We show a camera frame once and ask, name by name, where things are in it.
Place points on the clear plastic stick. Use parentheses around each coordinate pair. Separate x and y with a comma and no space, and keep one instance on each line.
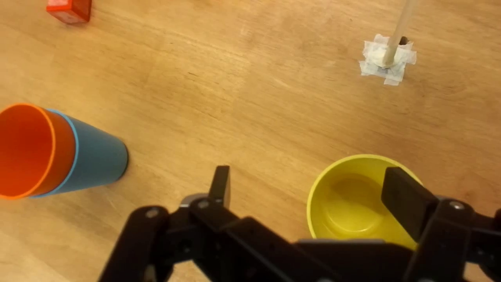
(405,18)

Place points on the red cube block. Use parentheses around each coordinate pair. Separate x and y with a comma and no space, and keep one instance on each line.
(68,10)

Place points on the yellow plastic cup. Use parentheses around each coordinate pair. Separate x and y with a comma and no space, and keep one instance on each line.
(345,209)

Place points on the orange plastic cup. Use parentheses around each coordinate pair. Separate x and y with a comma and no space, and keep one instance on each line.
(26,151)

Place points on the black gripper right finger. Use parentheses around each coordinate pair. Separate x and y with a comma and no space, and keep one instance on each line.
(449,236)

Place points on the blue plastic cup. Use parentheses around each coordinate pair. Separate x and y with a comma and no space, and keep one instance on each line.
(103,157)

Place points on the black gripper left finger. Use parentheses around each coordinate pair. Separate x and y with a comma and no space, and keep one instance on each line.
(209,240)

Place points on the white tape patch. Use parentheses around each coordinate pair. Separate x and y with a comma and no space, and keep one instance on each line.
(378,60)

